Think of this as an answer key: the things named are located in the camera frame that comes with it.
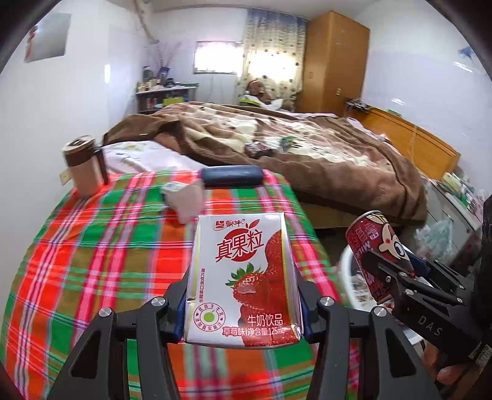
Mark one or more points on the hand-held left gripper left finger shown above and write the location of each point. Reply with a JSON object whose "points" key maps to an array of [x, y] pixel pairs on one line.
{"points": [[173, 307]]}

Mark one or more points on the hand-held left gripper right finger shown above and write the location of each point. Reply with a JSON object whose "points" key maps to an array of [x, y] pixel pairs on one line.
{"points": [[307, 317]]}

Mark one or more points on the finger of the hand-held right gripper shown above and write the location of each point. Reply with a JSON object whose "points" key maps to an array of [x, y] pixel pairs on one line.
{"points": [[430, 273], [384, 279]]}

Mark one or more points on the white plastic bin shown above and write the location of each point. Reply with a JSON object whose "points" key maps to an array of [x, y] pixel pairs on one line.
{"points": [[351, 277]]}

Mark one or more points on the red drink can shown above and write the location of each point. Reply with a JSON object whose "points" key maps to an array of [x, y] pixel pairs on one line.
{"points": [[369, 238]]}

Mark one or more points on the strawberry milk carton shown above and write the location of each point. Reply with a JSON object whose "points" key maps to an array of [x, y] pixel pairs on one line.
{"points": [[238, 269]]}

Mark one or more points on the person's right hand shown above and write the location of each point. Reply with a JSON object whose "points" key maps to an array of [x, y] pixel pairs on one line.
{"points": [[449, 373]]}

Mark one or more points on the clear plastic bag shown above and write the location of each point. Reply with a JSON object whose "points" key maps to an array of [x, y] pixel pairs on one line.
{"points": [[436, 240]]}

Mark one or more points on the cluttered bedside cabinet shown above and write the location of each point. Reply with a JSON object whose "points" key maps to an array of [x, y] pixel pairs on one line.
{"points": [[457, 204]]}

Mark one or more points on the plaid bed sheet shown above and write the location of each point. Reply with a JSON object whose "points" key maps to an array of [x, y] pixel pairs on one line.
{"points": [[96, 250]]}

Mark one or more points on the small pale drink carton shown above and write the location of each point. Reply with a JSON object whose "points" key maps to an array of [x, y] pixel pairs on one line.
{"points": [[188, 204]]}

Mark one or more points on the brown fleece blanket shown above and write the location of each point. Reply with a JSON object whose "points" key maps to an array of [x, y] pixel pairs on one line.
{"points": [[326, 165]]}

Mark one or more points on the wooden headboard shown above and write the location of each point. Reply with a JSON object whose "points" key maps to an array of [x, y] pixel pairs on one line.
{"points": [[411, 142]]}

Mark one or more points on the dark blue glasses case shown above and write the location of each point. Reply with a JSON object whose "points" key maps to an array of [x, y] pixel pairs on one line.
{"points": [[230, 176]]}

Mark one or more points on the white floral bed sheet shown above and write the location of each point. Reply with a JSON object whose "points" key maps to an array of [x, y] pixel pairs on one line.
{"points": [[142, 157]]}

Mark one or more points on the beige mug with brown lid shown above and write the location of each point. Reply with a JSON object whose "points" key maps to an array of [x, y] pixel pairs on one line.
{"points": [[84, 173]]}

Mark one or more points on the small green packet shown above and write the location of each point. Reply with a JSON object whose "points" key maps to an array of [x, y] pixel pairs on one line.
{"points": [[289, 142]]}

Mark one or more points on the dark snack packet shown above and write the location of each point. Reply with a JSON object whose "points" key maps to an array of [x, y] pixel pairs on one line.
{"points": [[259, 149]]}

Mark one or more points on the cluttered white shelf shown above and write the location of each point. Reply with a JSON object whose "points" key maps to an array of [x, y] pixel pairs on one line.
{"points": [[165, 98]]}

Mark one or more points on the wooden wardrobe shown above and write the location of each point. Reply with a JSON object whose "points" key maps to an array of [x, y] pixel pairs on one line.
{"points": [[334, 65]]}

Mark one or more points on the brown teddy bear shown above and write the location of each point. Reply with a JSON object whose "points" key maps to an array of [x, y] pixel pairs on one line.
{"points": [[256, 90]]}

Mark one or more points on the window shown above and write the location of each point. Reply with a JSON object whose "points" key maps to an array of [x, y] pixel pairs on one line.
{"points": [[217, 57]]}

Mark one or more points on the dried branches in vase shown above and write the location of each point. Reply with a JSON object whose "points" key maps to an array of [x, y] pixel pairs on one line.
{"points": [[163, 54]]}

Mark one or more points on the patterned curtain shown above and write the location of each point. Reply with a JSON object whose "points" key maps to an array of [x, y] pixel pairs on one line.
{"points": [[269, 50]]}

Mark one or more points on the wall socket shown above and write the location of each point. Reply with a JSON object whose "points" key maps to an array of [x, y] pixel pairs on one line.
{"points": [[65, 177]]}

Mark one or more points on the wall poster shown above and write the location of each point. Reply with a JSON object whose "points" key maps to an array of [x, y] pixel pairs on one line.
{"points": [[48, 36]]}

